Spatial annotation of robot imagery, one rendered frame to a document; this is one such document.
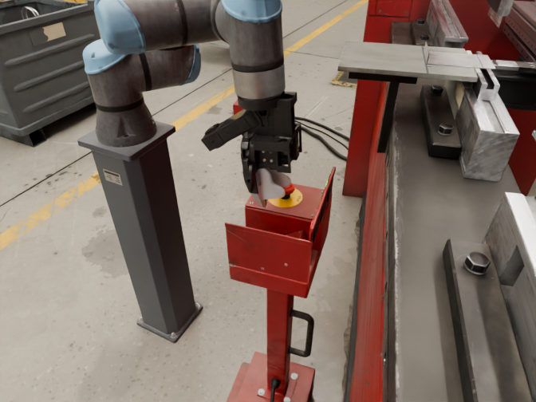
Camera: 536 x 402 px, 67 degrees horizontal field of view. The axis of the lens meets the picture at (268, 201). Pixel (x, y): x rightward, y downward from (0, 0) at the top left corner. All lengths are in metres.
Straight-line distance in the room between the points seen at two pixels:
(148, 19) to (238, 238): 0.38
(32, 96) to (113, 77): 1.90
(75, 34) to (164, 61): 2.05
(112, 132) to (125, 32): 0.49
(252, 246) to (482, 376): 0.42
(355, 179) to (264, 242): 1.43
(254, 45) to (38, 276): 1.58
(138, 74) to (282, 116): 0.50
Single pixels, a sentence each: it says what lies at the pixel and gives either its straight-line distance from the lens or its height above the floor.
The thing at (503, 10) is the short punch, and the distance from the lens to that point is 0.90.
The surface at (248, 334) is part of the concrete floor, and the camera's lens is 1.54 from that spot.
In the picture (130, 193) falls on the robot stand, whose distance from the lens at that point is 1.12.
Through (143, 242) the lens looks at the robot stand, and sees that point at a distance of 1.23.
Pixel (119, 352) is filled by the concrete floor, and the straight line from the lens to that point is 1.59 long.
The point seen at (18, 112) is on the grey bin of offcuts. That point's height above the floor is 0.24.
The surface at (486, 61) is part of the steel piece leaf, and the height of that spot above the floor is 1.00.
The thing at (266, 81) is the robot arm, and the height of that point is 1.07.
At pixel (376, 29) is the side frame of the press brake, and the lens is 1.81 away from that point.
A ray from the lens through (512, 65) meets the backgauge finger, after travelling 0.97.
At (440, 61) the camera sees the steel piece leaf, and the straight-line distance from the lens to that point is 0.94.
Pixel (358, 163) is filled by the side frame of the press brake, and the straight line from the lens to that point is 2.06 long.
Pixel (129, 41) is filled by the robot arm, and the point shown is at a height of 1.12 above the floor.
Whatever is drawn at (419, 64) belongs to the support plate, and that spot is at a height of 1.00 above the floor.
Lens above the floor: 1.28
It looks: 37 degrees down
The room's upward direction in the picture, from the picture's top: straight up
